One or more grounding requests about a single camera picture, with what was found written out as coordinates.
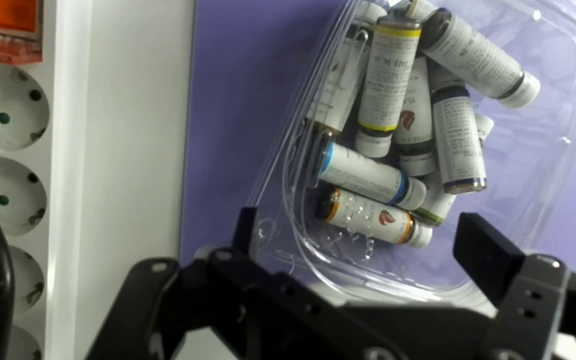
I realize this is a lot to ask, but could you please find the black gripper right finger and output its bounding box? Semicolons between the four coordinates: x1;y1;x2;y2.
452;213;576;360

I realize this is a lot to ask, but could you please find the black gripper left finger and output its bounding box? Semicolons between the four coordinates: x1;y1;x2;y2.
86;206;411;360

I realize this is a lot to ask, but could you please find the clear plastic clamshell container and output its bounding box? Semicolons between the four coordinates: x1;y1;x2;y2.
244;0;576;316

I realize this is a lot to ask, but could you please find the white tube green band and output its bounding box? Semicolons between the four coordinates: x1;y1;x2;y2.
413;174;465;228

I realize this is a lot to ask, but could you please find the white tube orange band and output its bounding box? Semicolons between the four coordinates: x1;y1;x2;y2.
315;187;436;250

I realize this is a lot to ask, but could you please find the white tube navy band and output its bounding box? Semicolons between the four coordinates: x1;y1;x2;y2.
427;61;490;197

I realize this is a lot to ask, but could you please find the white tube blue band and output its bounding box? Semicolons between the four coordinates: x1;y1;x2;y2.
315;139;431;213

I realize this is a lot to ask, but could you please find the white tube red logo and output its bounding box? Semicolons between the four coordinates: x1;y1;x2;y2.
394;57;439;180

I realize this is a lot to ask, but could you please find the purple mat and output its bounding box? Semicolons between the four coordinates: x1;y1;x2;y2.
179;0;576;277

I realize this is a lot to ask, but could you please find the white power strip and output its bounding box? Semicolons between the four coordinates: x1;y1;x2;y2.
0;0;94;360

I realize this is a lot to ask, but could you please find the white tube black band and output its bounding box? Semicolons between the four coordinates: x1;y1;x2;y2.
418;7;543;110

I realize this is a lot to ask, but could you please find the white tube grey print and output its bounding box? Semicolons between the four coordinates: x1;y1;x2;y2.
307;26;372;136

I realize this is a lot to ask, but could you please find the white tube yellow band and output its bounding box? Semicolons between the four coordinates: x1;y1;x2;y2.
355;19;425;160

